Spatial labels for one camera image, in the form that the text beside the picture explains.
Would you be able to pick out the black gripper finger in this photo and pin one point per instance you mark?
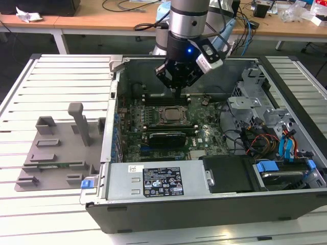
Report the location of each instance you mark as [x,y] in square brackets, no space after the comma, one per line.
[194,77]
[164,75]

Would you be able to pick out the silver CPU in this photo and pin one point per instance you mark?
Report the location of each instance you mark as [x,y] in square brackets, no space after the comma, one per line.
[173,114]

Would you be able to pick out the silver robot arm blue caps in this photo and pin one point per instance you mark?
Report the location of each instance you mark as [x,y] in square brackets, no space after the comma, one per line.
[186,15]

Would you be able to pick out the black RAM slot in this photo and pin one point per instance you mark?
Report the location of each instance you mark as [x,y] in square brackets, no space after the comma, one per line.
[163,102]
[158,97]

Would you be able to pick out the round coin battery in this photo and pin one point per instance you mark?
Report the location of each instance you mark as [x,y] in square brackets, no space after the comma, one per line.
[204,102]

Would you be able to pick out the white power strip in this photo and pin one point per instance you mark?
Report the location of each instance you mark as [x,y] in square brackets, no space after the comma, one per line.
[230,48]

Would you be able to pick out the grey case release latch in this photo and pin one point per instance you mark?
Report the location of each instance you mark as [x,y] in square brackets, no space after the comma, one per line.
[115,62]

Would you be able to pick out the dark installed RAM stick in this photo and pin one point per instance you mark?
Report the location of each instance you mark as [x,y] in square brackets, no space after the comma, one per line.
[168,126]

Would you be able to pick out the silver drive cage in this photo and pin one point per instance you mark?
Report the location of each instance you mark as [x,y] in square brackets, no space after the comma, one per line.
[242,102]

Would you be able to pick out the green motherboard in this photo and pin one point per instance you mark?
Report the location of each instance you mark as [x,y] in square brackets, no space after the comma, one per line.
[209,132]

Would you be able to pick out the black graphics card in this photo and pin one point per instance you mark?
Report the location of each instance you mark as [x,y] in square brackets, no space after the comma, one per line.
[166,139]

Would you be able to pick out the small silver heat sink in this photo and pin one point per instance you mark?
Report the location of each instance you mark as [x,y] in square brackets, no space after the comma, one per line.
[198,154]

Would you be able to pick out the black power adapter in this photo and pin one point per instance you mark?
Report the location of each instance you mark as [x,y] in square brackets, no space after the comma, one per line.
[254,24]

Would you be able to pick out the small black box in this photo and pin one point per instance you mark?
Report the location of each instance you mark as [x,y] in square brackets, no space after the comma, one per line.
[261,11]

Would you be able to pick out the wooden desk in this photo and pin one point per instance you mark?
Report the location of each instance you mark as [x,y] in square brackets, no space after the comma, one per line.
[76,23]
[281,29]

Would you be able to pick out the black plastic shroud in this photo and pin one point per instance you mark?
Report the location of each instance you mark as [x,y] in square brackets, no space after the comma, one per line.
[230,174]

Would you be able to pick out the silver power supply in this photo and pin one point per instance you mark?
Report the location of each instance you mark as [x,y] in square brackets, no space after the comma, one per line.
[120,183]

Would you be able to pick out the black chair base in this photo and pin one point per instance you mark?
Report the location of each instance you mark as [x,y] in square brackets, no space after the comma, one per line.
[307,47]

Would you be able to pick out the clear plastic bags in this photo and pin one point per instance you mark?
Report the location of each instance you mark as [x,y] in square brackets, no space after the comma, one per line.
[293,11]

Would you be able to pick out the grey parts rack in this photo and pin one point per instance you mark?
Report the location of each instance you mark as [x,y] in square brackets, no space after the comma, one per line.
[64,155]

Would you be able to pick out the hard disk blue carrier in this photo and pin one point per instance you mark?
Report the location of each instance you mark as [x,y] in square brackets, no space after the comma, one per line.
[281,176]

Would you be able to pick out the blue case latch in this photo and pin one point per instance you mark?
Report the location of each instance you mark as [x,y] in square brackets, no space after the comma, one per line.
[86,184]

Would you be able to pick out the white black box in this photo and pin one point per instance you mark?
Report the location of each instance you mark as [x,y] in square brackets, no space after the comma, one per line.
[320,21]

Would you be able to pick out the black open PC case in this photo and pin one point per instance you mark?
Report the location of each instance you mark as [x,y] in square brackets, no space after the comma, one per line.
[204,217]

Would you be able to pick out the green RAM stick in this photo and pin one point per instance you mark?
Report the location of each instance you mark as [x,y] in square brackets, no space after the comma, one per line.
[51,165]

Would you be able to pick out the red white packet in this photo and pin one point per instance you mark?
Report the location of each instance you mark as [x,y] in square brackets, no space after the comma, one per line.
[320,6]

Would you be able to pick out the crumpled white paper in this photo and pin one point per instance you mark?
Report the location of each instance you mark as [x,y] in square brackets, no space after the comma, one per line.
[28,15]

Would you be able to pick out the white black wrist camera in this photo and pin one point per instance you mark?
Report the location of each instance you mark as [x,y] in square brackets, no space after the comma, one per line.
[208,63]

